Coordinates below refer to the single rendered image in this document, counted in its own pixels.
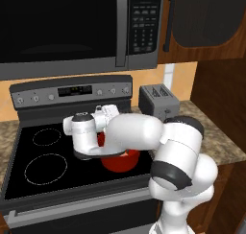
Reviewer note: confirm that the white wall socket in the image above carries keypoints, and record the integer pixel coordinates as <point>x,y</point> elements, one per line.
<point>168,76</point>

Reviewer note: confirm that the tall brown wooden cupboard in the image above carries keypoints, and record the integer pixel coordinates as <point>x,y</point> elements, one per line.
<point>224,100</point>

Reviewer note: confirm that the grey toaster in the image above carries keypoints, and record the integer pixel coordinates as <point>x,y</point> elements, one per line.
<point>158,100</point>

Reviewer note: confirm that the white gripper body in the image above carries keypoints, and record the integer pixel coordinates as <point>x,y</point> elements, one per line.
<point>111,111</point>

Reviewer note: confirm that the brown wooden cupboard door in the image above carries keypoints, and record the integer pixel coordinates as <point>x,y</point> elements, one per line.
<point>208,20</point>

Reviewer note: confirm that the red pot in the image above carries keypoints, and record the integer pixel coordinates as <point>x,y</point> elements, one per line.
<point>123,163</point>

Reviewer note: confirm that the black and grey stove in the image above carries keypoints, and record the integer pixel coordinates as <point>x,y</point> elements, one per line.
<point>80,170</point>

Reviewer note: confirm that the brown wooden base cupboard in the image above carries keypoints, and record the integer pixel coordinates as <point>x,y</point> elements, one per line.
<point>229,202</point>

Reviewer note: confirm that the black and grey microwave oven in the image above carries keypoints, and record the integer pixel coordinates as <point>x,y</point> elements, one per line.
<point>64,30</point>

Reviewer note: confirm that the black microwave door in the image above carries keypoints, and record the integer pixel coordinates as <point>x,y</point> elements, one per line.
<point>57,23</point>

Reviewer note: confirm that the black oven door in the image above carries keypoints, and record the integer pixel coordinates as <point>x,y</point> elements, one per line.
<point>96,220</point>

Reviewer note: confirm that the grey stove knob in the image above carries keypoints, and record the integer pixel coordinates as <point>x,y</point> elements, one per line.
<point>126,90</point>
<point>99,92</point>
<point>36,99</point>
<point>113,91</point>
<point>51,97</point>
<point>20,100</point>

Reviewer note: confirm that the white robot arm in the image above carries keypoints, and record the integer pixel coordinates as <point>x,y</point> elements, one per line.
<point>181,154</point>

